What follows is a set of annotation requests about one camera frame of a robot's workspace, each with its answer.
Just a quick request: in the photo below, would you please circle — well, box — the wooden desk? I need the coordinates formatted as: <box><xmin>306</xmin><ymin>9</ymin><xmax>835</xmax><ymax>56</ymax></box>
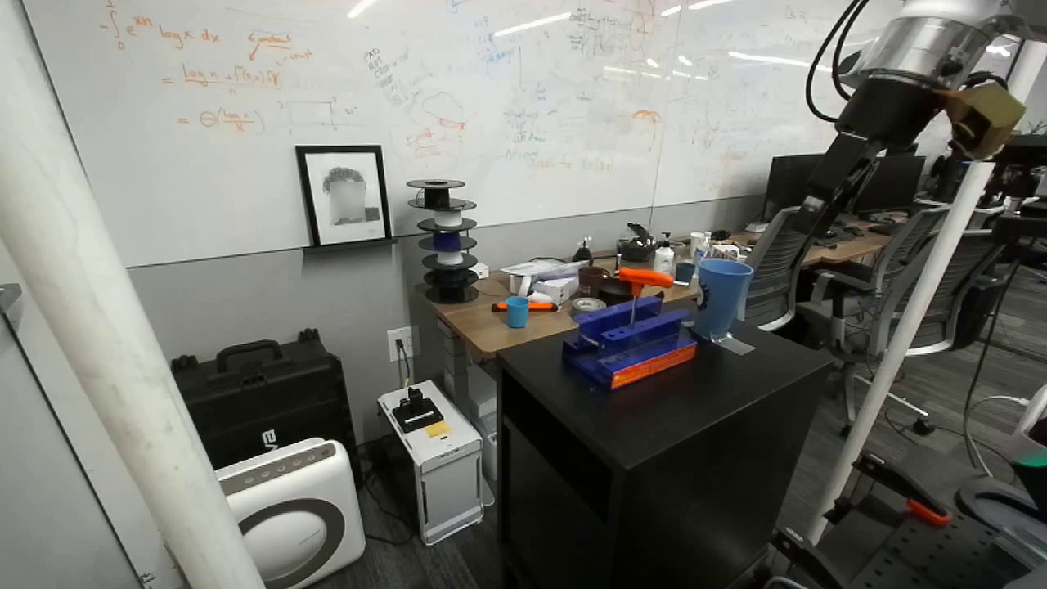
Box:
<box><xmin>424</xmin><ymin>230</ymin><xmax>892</xmax><ymax>368</ymax></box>

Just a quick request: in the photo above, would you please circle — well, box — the tan wrist camera block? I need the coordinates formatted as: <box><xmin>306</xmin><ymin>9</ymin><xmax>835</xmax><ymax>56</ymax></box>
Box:
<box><xmin>945</xmin><ymin>78</ymin><xmax>1032</xmax><ymax>165</ymax></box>

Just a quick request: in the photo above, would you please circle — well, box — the thick white pole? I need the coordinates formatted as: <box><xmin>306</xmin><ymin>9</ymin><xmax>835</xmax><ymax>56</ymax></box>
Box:
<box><xmin>0</xmin><ymin>0</ymin><xmax>268</xmax><ymax>589</ymax></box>

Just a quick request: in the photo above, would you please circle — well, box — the white wall outlet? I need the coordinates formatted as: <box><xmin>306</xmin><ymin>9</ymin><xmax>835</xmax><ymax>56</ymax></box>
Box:
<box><xmin>383</xmin><ymin>324</ymin><xmax>419</xmax><ymax>368</ymax></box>

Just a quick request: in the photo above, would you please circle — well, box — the white tape roll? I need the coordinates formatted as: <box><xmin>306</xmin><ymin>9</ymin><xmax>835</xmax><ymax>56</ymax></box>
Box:
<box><xmin>571</xmin><ymin>296</ymin><xmax>613</xmax><ymax>324</ymax></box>

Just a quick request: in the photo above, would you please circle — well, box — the orange handle tool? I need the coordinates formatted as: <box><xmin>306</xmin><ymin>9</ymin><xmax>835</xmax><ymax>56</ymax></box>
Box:
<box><xmin>614</xmin><ymin>266</ymin><xmax>678</xmax><ymax>330</ymax></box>

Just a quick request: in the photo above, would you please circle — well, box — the slim white pole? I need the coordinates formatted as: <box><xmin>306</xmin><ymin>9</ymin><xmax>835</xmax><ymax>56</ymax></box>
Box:
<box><xmin>810</xmin><ymin>156</ymin><xmax>1003</xmax><ymax>547</ymax></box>

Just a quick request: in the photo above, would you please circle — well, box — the blue and orange tool rack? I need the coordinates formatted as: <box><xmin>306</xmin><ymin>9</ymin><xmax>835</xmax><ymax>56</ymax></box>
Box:
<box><xmin>559</xmin><ymin>296</ymin><xmax>705</xmax><ymax>393</ymax></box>

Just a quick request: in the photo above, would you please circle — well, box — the black and orange hand tool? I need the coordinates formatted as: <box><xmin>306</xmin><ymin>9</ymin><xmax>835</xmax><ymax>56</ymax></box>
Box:
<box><xmin>849</xmin><ymin>451</ymin><xmax>956</xmax><ymax>534</ymax></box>

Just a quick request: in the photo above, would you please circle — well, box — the black filament spool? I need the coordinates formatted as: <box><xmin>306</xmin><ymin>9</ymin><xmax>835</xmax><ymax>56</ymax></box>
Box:
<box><xmin>424</xmin><ymin>266</ymin><xmax>486</xmax><ymax>309</ymax></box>

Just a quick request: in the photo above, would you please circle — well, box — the black hard case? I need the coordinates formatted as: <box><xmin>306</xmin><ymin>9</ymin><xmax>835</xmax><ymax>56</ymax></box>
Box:
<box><xmin>169</xmin><ymin>328</ymin><xmax>357</xmax><ymax>470</ymax></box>

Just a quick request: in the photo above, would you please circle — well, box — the small black device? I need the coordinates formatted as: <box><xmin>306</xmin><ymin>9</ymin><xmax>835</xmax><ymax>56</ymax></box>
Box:
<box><xmin>391</xmin><ymin>383</ymin><xmax>450</xmax><ymax>437</ymax></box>

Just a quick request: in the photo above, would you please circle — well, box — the black desk device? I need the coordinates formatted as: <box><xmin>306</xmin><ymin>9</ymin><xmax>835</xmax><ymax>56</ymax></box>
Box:
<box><xmin>613</xmin><ymin>221</ymin><xmax>660</xmax><ymax>269</ymax></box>

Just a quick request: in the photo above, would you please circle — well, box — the large blue cup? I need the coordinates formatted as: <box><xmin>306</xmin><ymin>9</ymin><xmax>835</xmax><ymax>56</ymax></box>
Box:
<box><xmin>693</xmin><ymin>254</ymin><xmax>756</xmax><ymax>343</ymax></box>

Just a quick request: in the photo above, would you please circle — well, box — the white cardboard box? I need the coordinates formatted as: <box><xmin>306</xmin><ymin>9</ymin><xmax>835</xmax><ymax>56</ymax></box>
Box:
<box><xmin>502</xmin><ymin>260</ymin><xmax>582</xmax><ymax>309</ymax></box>

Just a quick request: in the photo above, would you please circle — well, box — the black framed portrait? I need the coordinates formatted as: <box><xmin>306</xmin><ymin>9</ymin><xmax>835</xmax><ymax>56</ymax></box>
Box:
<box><xmin>296</xmin><ymin>141</ymin><xmax>395</xmax><ymax>252</ymax></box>

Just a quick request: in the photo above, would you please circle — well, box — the black cabinet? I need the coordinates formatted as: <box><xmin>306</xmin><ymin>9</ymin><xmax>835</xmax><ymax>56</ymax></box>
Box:
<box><xmin>493</xmin><ymin>324</ymin><xmax>837</xmax><ymax>589</ymax></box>

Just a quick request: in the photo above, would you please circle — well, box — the whiteboard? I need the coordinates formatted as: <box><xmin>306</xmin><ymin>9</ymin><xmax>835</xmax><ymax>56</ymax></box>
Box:
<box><xmin>19</xmin><ymin>0</ymin><xmax>1047</xmax><ymax>269</ymax></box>

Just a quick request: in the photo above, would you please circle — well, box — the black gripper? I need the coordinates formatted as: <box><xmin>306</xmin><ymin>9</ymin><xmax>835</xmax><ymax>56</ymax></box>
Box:
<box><xmin>801</xmin><ymin>77</ymin><xmax>956</xmax><ymax>254</ymax></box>

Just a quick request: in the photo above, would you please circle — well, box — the grey square mat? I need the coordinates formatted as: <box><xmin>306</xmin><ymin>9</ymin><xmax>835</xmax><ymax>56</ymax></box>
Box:
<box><xmin>702</xmin><ymin>330</ymin><xmax>761</xmax><ymax>359</ymax></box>

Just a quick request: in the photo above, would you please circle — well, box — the grey spool with black core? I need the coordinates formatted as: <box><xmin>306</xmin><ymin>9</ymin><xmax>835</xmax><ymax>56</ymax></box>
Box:
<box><xmin>407</xmin><ymin>178</ymin><xmax>469</xmax><ymax>209</ymax></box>

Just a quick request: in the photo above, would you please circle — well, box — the white box unit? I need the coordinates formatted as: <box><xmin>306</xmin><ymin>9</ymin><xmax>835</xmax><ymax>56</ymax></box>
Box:
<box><xmin>376</xmin><ymin>377</ymin><xmax>487</xmax><ymax>550</ymax></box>

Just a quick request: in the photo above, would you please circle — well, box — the black stereo camera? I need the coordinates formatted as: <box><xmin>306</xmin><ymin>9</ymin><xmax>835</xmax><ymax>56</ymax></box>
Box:
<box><xmin>993</xmin><ymin>131</ymin><xmax>1047</xmax><ymax>170</ymax></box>

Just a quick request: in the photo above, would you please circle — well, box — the black computer monitor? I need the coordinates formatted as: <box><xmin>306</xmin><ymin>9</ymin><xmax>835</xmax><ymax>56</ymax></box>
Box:
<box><xmin>852</xmin><ymin>153</ymin><xmax>930</xmax><ymax>215</ymax></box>
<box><xmin>764</xmin><ymin>150</ymin><xmax>852</xmax><ymax>223</ymax></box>

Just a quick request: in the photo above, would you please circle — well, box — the orange utility tool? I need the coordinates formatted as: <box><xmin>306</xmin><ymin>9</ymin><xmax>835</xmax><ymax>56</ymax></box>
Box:
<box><xmin>487</xmin><ymin>296</ymin><xmax>559</xmax><ymax>317</ymax></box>

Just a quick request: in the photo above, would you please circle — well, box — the black breadboard table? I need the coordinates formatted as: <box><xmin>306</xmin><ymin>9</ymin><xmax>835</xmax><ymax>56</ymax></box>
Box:
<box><xmin>764</xmin><ymin>451</ymin><xmax>1047</xmax><ymax>589</ymax></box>

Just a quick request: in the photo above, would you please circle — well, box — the white air purifier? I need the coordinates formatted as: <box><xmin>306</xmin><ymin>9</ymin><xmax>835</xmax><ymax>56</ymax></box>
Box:
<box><xmin>214</xmin><ymin>437</ymin><xmax>369</xmax><ymax>589</ymax></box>

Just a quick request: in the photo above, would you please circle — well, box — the grey mesh office chair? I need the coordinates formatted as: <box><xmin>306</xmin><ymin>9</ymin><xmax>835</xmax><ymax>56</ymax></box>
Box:
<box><xmin>811</xmin><ymin>201</ymin><xmax>993</xmax><ymax>439</ymax></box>
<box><xmin>749</xmin><ymin>198</ymin><xmax>852</xmax><ymax>338</ymax></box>

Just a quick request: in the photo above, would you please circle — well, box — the white filament spool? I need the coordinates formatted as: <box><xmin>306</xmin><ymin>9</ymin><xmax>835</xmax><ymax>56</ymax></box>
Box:
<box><xmin>408</xmin><ymin>201</ymin><xmax>480</xmax><ymax>232</ymax></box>
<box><xmin>419</xmin><ymin>247</ymin><xmax>480</xmax><ymax>276</ymax></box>

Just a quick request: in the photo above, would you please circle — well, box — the blue filament spool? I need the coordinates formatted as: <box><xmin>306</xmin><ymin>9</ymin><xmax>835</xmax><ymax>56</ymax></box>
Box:
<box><xmin>415</xmin><ymin>221</ymin><xmax>480</xmax><ymax>254</ymax></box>

